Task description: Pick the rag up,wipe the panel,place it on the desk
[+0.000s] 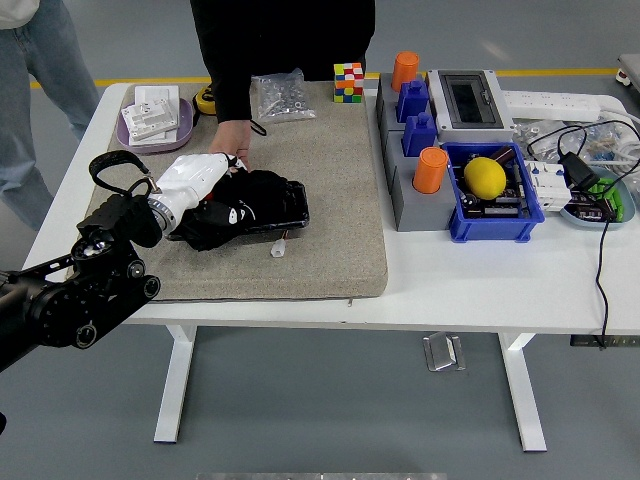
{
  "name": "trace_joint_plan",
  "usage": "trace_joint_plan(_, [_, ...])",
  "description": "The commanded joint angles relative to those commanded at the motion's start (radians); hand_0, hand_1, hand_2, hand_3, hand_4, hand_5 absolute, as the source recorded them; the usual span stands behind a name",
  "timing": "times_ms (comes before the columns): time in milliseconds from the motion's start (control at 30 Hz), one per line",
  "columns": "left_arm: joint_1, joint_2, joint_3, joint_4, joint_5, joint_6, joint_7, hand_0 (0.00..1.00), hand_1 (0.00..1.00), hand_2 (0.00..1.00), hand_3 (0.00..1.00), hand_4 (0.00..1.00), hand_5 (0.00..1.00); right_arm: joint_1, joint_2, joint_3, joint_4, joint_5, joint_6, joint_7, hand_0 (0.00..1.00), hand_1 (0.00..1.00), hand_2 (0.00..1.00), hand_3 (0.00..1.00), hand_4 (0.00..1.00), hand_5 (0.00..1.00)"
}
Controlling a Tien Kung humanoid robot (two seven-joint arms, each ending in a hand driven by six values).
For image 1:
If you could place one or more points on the person's right hand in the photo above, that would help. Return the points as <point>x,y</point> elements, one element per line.
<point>232,140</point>

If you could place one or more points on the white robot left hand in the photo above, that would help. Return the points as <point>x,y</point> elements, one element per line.
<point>190,180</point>

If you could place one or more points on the black glossy panel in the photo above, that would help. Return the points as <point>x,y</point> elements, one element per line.
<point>296,215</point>

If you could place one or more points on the person's right forearm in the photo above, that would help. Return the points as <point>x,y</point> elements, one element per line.
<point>230,90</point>

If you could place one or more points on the purple oval tray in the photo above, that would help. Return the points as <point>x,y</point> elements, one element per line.
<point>182,135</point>

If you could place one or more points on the yellow tape measure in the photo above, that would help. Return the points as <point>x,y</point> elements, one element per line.
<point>203,99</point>

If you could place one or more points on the clear bag of screws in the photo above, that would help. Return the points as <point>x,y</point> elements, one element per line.
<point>281,97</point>

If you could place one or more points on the grey-brown mat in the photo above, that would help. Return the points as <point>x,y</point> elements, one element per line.
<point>325,200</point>

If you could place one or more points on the colourful puzzle cube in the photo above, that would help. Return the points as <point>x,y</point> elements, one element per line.
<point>348,82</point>

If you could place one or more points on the grey peg base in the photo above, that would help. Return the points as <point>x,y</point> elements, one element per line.
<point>418,212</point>
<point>386,107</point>

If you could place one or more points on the person in background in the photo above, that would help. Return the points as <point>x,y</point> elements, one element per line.
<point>35,100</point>

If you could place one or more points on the blue square peg block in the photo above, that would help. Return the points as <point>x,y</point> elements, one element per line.
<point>412,100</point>
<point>419,135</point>

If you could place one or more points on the orange cylinder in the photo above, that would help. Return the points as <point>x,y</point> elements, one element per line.
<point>428,170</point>
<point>404,67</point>

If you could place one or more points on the white table leg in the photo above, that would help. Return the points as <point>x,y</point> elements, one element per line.
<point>175,380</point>
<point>522,390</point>

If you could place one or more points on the yellow lemon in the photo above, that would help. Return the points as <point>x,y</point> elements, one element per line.
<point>484,178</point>

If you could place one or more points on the brown cylindrical component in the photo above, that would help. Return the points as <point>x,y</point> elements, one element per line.
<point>503,156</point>

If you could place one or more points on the blue plastic bin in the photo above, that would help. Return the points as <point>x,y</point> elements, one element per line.
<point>493,227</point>

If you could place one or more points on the clear bags of small parts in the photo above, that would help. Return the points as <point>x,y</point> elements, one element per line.
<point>529,132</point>

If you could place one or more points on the black robot body part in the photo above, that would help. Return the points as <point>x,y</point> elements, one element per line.
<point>2,424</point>

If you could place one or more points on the white terminal block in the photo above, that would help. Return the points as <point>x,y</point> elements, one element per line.
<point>546,192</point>

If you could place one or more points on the white power strip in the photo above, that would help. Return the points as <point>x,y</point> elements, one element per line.
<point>548,102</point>

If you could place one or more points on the black power adapter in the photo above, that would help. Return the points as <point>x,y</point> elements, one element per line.
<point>579,172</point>

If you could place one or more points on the dark electronic modules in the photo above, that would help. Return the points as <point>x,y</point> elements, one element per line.
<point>589,210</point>

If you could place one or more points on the light blue dish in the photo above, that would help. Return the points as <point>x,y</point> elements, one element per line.
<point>589,224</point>

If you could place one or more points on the green connector block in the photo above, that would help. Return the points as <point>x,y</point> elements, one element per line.
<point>616,200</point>

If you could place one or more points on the white cart edge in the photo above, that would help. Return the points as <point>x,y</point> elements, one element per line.
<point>631,72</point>

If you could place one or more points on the black under-table control box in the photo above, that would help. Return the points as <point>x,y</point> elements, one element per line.
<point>585,341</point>

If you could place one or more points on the white wall switch plate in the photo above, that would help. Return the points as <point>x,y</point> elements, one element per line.
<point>149,117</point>
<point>159,140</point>
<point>156,92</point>

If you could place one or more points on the white electrical enclosure box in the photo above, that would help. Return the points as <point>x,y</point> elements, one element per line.
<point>468,102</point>

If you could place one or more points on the silver metal floor bracket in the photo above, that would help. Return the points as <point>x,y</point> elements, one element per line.
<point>442,352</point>

